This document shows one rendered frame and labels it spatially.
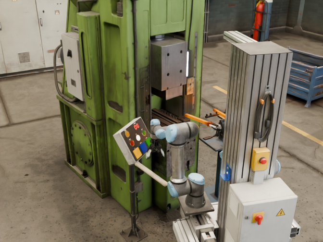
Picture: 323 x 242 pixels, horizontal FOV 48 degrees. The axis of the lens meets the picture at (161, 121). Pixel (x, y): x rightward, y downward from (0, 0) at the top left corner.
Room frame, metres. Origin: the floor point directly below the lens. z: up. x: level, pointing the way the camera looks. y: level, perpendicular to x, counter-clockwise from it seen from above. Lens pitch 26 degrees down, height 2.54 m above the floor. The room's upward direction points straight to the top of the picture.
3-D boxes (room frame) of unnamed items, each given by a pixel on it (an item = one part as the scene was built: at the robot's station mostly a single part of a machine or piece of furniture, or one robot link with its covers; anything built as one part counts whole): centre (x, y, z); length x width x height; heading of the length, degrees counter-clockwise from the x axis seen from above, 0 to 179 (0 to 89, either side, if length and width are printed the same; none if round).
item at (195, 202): (2.19, -0.25, 0.87); 0.15 x 0.15 x 0.10
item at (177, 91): (3.30, 0.01, 1.32); 0.42 x 0.20 x 0.10; 39
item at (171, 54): (3.33, -0.02, 1.56); 0.42 x 0.39 x 0.40; 39
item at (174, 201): (3.35, -0.02, 0.23); 0.55 x 0.37 x 0.47; 39
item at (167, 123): (3.30, 0.01, 0.96); 0.42 x 0.20 x 0.09; 39
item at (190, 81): (3.44, -0.28, 1.27); 0.09 x 0.02 x 0.17; 129
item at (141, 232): (2.73, 0.27, 0.05); 0.22 x 0.22 x 0.09; 39
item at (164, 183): (2.85, 0.10, 0.62); 0.44 x 0.05 x 0.05; 39
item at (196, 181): (2.18, -0.24, 0.98); 0.13 x 0.12 x 0.14; 111
